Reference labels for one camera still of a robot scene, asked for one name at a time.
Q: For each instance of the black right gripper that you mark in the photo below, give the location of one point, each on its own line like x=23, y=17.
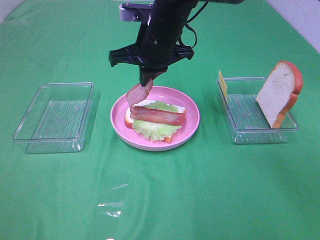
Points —
x=156, y=45

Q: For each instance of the red bacon strip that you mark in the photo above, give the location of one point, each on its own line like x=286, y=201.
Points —
x=138, y=93

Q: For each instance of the brown bacon strip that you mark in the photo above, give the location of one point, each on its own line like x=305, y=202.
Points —
x=157, y=116

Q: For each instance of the toast bread slice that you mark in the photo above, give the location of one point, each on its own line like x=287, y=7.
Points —
x=280, y=92
x=155, y=120

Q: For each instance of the green lettuce leaf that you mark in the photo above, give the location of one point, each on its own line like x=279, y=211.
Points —
x=150, y=130

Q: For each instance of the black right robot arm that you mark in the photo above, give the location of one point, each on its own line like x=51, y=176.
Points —
x=183, y=6

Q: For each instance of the pink round plate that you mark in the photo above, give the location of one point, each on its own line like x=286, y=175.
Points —
x=157, y=93

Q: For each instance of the yellow cheese slice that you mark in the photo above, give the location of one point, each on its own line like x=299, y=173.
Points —
x=223, y=86

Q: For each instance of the left clear plastic tray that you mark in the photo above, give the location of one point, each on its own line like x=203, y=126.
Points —
x=59, y=118

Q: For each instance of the clear plastic tray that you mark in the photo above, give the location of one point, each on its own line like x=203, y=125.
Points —
x=59, y=118
x=244, y=118

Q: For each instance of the right clear plastic tray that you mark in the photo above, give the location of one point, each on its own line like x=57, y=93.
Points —
x=244, y=118

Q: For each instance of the clear tape strip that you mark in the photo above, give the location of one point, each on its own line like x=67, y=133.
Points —
x=111, y=196

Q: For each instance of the green tablecloth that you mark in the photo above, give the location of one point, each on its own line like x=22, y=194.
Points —
x=207, y=189

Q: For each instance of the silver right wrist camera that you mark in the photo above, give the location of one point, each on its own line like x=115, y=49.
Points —
x=134, y=12

